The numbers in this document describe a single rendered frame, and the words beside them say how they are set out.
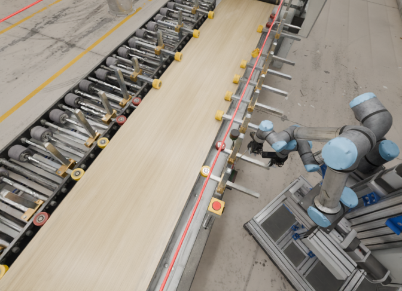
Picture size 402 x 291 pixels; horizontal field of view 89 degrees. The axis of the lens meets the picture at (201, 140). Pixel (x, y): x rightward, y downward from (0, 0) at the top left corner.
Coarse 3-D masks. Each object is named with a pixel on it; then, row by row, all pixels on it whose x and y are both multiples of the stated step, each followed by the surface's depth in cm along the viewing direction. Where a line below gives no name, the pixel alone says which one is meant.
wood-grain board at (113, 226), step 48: (240, 0) 294; (192, 48) 225; (240, 48) 231; (192, 96) 186; (144, 144) 156; (192, 144) 159; (96, 192) 134; (144, 192) 136; (48, 240) 118; (96, 240) 119; (144, 240) 121; (0, 288) 105; (48, 288) 106; (96, 288) 107; (144, 288) 109
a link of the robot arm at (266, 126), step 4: (264, 120) 120; (268, 120) 120; (260, 124) 120; (264, 124) 118; (268, 124) 118; (272, 124) 118; (260, 128) 120; (264, 128) 117; (268, 128) 117; (272, 128) 118; (256, 132) 127; (260, 132) 121; (264, 132) 119; (268, 132) 118; (260, 136) 124; (264, 136) 119
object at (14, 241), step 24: (168, 0) 292; (144, 24) 257; (120, 96) 205; (144, 96) 207; (48, 120) 179; (24, 144) 166; (96, 144) 160; (24, 168) 162; (0, 192) 148; (24, 192) 160; (24, 240) 129
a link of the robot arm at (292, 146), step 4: (292, 140) 127; (288, 144) 125; (292, 144) 125; (296, 144) 126; (288, 148) 127; (292, 148) 126; (296, 148) 128; (280, 152) 134; (284, 152) 131; (288, 152) 131
